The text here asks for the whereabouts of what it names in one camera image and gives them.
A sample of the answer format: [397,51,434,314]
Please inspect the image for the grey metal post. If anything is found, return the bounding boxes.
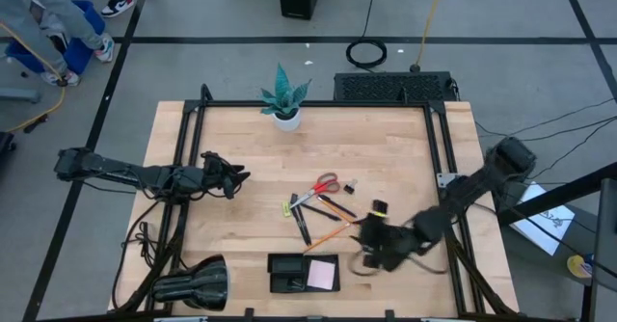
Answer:
[588,176,617,322]

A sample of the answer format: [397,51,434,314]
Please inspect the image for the black coiled cable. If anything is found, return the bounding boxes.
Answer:
[344,0,389,70]

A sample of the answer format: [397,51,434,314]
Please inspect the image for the blue plastic bin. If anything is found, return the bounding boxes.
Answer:
[4,0,107,76]

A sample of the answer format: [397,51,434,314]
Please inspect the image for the red-handled scissors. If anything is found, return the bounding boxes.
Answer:
[288,172,341,210]

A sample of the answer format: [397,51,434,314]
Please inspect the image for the yellow cable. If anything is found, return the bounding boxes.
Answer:
[414,0,449,72]
[0,20,67,134]

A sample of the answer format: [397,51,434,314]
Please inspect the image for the black cable bundle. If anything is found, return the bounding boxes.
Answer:
[111,199,168,309]

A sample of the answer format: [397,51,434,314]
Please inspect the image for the snake plant in white pot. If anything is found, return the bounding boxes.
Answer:
[259,62,313,133]

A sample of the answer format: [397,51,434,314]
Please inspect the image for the black metal beam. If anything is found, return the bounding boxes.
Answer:
[496,161,617,227]

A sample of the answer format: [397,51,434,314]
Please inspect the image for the black perforated metal case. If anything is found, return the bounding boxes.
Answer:
[333,70,459,103]

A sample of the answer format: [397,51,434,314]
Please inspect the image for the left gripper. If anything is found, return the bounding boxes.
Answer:
[200,150,252,201]

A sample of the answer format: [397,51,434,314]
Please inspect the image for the black aluminium table frame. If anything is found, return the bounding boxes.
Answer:
[109,83,521,322]

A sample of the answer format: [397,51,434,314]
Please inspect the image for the grey metal floor bar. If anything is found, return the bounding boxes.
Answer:
[0,87,40,104]

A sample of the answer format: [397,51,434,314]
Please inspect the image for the white paper sheet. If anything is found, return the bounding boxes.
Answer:
[509,181,577,257]

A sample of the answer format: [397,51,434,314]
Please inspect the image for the pink sticky note pad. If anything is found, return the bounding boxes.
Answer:
[307,258,337,291]

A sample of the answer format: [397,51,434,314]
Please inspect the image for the black mesh desk organizer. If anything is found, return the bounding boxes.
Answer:
[267,253,341,294]

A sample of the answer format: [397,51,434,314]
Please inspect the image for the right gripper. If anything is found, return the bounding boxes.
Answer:
[357,215,421,273]

